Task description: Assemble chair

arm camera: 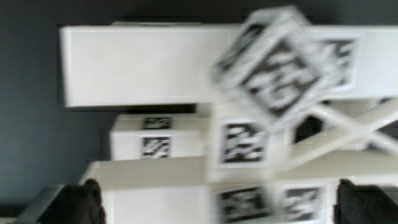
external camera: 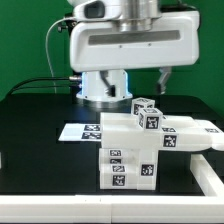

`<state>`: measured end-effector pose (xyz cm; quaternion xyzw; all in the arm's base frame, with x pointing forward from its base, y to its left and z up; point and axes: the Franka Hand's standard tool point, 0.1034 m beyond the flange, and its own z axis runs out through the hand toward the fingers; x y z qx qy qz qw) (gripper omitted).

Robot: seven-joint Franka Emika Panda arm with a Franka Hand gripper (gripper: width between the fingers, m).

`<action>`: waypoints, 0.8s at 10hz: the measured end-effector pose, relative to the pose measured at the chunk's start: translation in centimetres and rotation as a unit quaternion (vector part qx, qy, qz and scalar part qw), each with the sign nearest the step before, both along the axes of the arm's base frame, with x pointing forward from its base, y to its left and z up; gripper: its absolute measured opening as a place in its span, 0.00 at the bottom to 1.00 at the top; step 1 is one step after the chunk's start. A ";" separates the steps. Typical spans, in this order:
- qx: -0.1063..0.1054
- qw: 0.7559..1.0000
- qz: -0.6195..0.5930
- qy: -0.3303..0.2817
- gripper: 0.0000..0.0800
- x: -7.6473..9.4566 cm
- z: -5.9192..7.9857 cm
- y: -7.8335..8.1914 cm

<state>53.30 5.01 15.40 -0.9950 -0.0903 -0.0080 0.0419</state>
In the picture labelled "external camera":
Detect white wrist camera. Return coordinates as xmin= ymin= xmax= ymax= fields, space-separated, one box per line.
xmin=73 ymin=0 xmax=122 ymax=21

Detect black cables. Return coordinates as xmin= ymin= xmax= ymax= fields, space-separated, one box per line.
xmin=4 ymin=75 xmax=83 ymax=98

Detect white L-shaped border wall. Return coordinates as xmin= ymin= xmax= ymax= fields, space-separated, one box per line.
xmin=0 ymin=154 xmax=224 ymax=224

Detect white chair seat part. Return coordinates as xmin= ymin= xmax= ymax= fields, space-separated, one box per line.
xmin=136 ymin=149 xmax=158 ymax=190

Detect grey camera cable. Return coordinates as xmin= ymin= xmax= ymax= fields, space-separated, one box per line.
xmin=44 ymin=17 xmax=80 ymax=95

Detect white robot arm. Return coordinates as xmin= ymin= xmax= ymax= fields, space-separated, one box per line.
xmin=67 ymin=0 xmax=200 ymax=103

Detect white chair backrest part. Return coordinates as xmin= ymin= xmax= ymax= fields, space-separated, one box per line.
xmin=100 ymin=113 xmax=224 ymax=152

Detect white base tag plate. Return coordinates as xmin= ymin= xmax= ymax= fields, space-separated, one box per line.
xmin=59 ymin=123 xmax=101 ymax=142

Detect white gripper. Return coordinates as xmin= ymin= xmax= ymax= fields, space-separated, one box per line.
xmin=70 ymin=11 xmax=199 ymax=97

